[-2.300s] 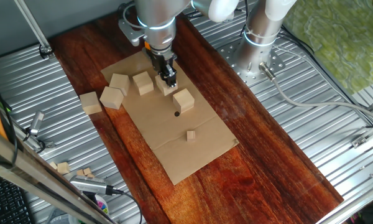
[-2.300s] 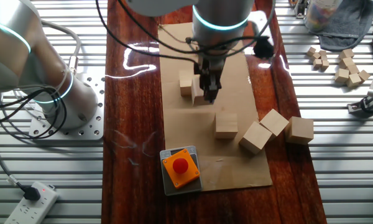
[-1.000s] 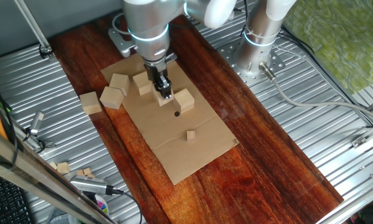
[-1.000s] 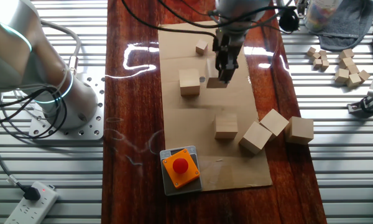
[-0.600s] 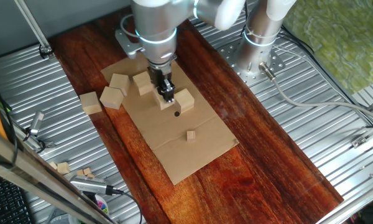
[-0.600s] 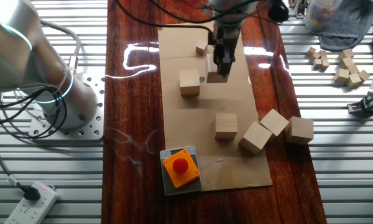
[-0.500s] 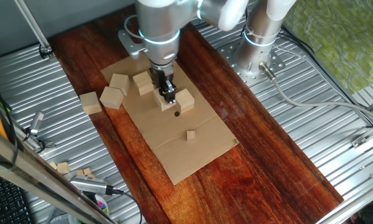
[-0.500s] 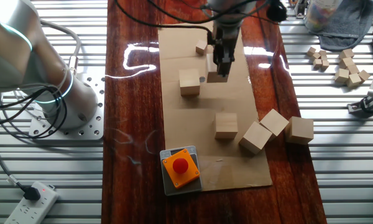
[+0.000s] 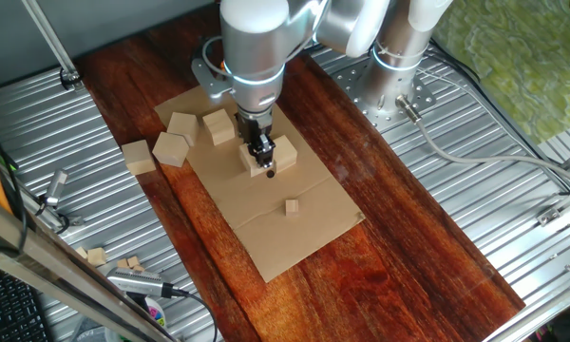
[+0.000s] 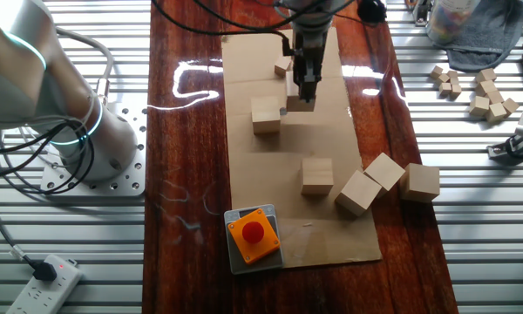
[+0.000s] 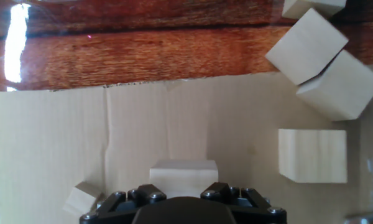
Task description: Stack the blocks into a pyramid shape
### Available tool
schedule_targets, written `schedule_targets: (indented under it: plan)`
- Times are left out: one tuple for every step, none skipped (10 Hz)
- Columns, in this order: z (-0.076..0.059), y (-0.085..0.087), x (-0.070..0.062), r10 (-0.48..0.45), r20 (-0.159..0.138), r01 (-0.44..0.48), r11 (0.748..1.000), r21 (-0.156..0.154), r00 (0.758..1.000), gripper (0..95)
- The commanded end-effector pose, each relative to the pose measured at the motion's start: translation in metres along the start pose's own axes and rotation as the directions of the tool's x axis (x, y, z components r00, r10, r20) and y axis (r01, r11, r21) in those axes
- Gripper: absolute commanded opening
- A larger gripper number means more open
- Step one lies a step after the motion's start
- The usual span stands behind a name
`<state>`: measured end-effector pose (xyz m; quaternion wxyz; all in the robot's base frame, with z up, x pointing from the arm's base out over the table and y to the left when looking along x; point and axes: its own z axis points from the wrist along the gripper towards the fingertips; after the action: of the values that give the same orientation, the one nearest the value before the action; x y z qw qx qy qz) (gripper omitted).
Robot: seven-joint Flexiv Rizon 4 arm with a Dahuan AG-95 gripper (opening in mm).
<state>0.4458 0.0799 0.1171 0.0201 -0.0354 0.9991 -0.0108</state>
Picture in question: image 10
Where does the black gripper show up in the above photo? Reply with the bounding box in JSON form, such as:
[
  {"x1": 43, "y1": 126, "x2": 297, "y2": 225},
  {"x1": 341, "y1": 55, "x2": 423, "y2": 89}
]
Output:
[{"x1": 292, "y1": 43, "x2": 324, "y2": 104}]

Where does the large wooden cube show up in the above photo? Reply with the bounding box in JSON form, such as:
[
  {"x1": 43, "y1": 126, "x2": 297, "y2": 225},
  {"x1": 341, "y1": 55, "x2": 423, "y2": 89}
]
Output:
[
  {"x1": 251, "y1": 96, "x2": 282, "y2": 135},
  {"x1": 286, "y1": 72, "x2": 316, "y2": 113},
  {"x1": 399, "y1": 162, "x2": 441, "y2": 204},
  {"x1": 334, "y1": 169, "x2": 384, "y2": 218},
  {"x1": 300, "y1": 157, "x2": 335, "y2": 195},
  {"x1": 363, "y1": 152, "x2": 406, "y2": 193}
]

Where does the jar with colourful contents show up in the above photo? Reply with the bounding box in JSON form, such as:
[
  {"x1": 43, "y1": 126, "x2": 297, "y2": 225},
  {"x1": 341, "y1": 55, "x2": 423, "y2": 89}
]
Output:
[{"x1": 425, "y1": 0, "x2": 480, "y2": 45}]

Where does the brown cardboard sheet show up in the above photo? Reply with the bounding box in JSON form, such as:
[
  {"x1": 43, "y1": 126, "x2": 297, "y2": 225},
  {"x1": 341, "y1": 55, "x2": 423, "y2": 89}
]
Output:
[{"x1": 221, "y1": 26, "x2": 384, "y2": 270}]

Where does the reddish wood grain board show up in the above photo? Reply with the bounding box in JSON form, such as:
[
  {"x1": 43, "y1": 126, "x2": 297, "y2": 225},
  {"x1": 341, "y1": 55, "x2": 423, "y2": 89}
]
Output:
[{"x1": 141, "y1": 0, "x2": 459, "y2": 314}]

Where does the orange emergency stop button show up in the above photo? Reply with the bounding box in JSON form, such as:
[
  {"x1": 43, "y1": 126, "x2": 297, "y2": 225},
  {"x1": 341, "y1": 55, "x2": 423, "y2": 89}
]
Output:
[{"x1": 227, "y1": 208, "x2": 282, "y2": 266}]

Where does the silver robot mounting plate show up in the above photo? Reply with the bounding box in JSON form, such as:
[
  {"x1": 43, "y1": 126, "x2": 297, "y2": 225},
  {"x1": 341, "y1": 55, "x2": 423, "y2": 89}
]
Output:
[{"x1": 38, "y1": 92, "x2": 148, "y2": 198}]

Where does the black power plug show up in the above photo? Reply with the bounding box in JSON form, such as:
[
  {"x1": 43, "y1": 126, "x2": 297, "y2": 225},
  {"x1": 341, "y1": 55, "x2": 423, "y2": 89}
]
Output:
[{"x1": 31, "y1": 260, "x2": 58, "y2": 283}]

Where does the white power strip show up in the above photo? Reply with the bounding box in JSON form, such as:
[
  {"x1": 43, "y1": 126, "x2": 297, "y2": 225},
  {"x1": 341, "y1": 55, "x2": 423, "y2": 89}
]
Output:
[{"x1": 6, "y1": 254, "x2": 85, "y2": 314}]

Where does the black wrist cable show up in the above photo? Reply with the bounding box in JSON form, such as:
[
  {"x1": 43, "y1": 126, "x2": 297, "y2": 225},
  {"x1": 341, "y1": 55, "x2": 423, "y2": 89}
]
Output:
[{"x1": 150, "y1": 0, "x2": 376, "y2": 58}]

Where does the metal camera stand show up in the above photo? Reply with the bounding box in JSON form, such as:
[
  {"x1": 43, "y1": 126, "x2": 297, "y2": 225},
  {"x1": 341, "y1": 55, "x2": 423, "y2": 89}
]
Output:
[{"x1": 486, "y1": 129, "x2": 523, "y2": 166}]

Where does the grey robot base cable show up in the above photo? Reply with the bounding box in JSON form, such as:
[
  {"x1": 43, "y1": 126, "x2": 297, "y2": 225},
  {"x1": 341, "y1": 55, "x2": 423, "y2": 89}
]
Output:
[{"x1": 54, "y1": 25, "x2": 115, "y2": 106}]

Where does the black cable bundle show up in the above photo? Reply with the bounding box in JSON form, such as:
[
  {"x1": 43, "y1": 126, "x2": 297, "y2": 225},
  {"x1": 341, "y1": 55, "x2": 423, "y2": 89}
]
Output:
[{"x1": 0, "y1": 119, "x2": 98, "y2": 196}]

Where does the grey power cord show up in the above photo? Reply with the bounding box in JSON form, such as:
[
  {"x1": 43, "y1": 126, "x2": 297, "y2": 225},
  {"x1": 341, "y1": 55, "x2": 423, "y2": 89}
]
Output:
[{"x1": 0, "y1": 143, "x2": 38, "y2": 267}]

